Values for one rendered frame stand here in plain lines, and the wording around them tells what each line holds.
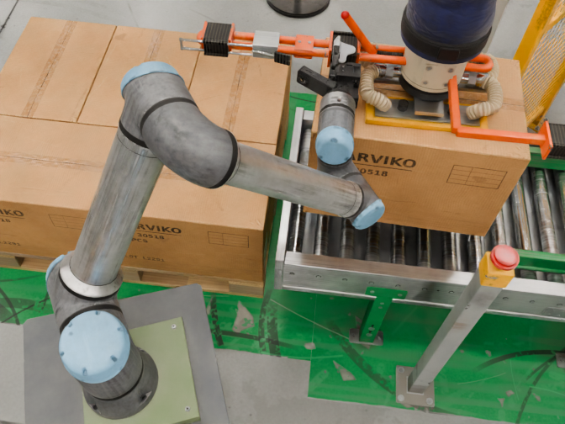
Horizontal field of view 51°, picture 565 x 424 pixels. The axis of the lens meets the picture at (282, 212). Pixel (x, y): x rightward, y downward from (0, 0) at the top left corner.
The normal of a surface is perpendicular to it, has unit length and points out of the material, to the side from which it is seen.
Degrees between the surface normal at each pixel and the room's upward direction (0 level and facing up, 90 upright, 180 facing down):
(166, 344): 4
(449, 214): 90
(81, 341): 4
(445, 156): 90
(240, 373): 0
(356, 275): 90
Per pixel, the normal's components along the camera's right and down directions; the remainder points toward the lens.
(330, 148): -0.11, 0.77
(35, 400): 0.04, -0.56
